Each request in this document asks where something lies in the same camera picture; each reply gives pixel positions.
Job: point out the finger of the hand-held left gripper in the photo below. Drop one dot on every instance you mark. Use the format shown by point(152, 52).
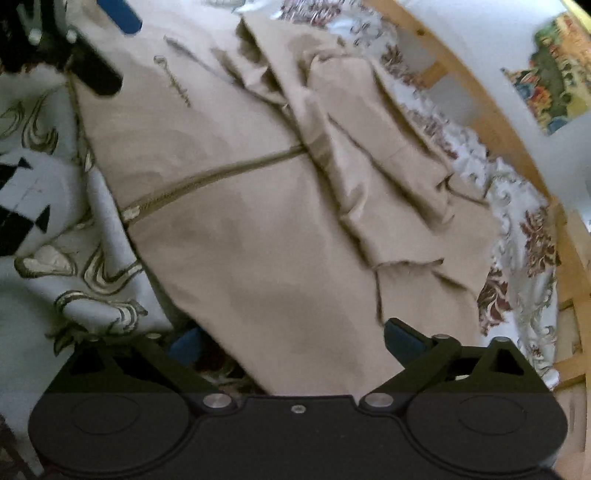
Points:
point(120, 14)
point(97, 67)

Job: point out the floral white bed sheet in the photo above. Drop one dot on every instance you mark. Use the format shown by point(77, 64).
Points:
point(111, 277)

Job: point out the beige hooded zip jacket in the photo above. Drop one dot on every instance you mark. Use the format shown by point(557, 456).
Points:
point(231, 207)

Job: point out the wooden bed frame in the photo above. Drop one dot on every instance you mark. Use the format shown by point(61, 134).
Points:
point(508, 138)

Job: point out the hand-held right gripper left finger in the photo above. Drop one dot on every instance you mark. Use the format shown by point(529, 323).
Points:
point(184, 346)

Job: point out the landscape drawing wall poster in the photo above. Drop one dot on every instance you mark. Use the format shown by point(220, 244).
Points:
point(558, 78)

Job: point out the white black diamond pattern cloth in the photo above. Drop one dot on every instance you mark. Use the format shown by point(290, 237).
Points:
point(27, 194)

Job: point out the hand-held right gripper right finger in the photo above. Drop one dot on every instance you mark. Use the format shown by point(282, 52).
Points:
point(406, 344)

